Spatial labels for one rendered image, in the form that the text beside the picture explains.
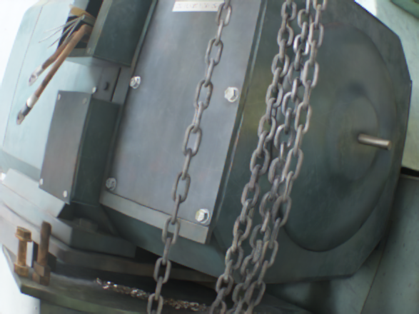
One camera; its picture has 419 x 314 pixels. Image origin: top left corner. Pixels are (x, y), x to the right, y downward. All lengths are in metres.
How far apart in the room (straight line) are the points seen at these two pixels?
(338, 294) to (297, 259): 0.39
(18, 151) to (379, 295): 0.75
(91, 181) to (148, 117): 0.12
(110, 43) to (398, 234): 0.62
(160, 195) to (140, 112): 0.12
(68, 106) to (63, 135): 0.04
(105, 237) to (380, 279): 0.52
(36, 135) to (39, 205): 0.14
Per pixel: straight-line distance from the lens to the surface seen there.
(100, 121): 0.94
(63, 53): 0.95
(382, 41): 1.07
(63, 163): 0.95
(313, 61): 0.72
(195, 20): 0.89
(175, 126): 0.87
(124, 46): 0.95
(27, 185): 1.17
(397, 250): 1.20
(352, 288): 1.28
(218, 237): 0.82
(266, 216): 0.76
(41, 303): 1.00
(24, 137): 1.22
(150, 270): 1.07
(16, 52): 1.37
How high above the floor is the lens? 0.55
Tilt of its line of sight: 1 degrees up
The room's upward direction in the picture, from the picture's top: 13 degrees clockwise
